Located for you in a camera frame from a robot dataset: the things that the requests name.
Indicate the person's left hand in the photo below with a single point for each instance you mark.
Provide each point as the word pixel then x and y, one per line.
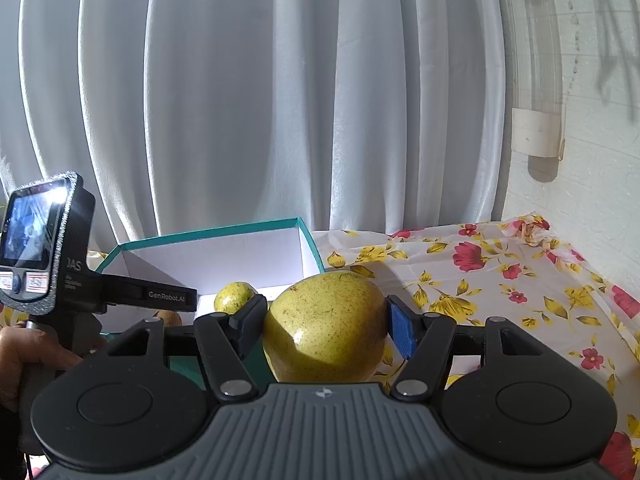
pixel 20 347

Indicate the clear wall tube holder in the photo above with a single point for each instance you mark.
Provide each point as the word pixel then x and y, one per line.
pixel 535 116

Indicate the white curtain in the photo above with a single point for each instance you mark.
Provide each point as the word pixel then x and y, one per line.
pixel 180 115

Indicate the small brown kiwi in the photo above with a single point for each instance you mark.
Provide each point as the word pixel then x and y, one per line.
pixel 169 318

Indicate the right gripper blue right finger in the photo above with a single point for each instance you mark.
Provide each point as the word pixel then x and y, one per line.
pixel 424 341

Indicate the floral plastic tablecloth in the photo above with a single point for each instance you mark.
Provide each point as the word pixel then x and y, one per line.
pixel 472 273

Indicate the teal cardboard box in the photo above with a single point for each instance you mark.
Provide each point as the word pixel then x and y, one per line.
pixel 270 256

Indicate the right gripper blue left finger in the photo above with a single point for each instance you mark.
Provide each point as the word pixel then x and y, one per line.
pixel 224 341

